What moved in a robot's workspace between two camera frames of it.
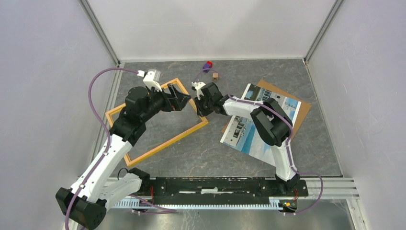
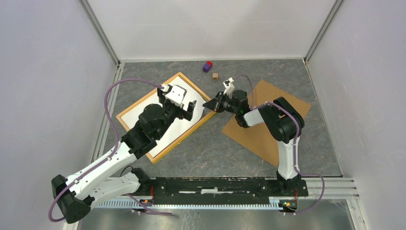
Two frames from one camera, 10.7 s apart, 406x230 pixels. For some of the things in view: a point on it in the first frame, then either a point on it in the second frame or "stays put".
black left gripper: x=176 y=105 -> x=183 y=113
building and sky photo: x=242 y=134 -> x=192 y=98
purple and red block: x=208 y=64 stays put
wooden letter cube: x=215 y=76 stays put
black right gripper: x=200 y=111 -> x=215 y=104
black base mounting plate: x=181 y=190 stays put
